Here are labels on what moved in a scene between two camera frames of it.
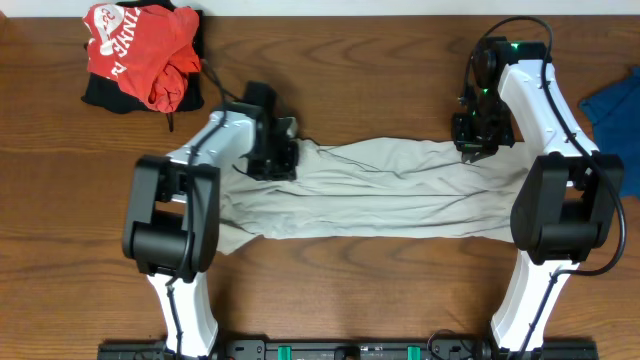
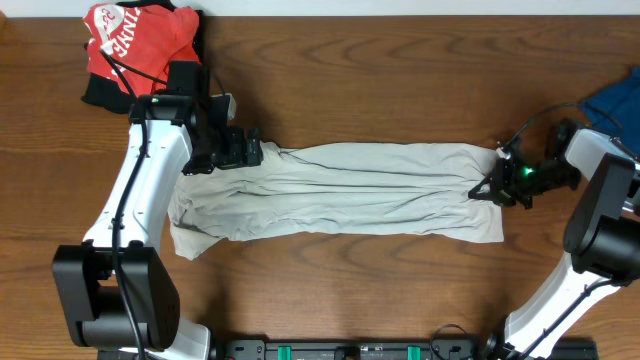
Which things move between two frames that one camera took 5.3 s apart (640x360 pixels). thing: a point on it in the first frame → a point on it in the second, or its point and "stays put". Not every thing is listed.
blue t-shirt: x=614 y=113 stays put
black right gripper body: x=487 y=128 → x=522 y=183
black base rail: x=353 y=350 stays put
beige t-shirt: x=432 y=189 stays put
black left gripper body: x=270 y=161 → x=222 y=149
